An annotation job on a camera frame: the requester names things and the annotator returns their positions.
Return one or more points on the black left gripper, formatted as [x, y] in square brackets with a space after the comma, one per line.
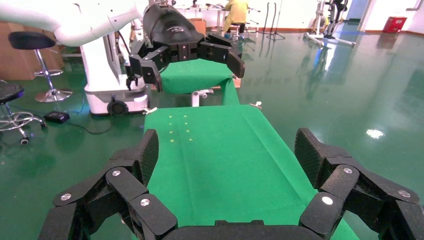
[171, 29]

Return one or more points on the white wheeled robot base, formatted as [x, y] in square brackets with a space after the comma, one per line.
[99, 76]

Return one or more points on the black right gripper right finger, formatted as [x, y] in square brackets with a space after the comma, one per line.
[341, 185]

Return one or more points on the brown cardboard box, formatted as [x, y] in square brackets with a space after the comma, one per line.
[200, 24]

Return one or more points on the person in yellow jacket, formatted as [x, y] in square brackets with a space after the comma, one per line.
[236, 13]

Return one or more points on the white table leg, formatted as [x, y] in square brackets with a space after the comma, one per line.
[196, 98]

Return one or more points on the black bar stool chrome base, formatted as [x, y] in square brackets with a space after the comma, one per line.
[31, 39]

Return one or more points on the red box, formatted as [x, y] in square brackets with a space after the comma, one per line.
[394, 24]

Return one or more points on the black stool with casters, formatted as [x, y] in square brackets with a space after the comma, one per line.
[10, 91]

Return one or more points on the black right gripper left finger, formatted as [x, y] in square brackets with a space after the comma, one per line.
[132, 185]

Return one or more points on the white floor stand frame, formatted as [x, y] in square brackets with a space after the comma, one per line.
[319, 16]

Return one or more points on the black tripod stand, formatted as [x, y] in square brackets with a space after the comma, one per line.
[275, 20]

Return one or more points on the thin black stand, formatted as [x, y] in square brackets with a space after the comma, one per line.
[266, 16]

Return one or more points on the brown cardboard panel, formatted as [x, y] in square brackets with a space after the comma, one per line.
[20, 63]

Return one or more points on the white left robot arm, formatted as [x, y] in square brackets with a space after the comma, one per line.
[76, 22]

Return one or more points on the green cloth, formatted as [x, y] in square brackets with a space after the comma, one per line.
[192, 77]
[225, 159]

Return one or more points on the black round stool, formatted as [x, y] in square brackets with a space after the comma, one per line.
[238, 26]

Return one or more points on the white desk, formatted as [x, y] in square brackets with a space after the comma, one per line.
[212, 9]

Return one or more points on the black power adapter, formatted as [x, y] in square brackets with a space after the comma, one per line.
[57, 117]

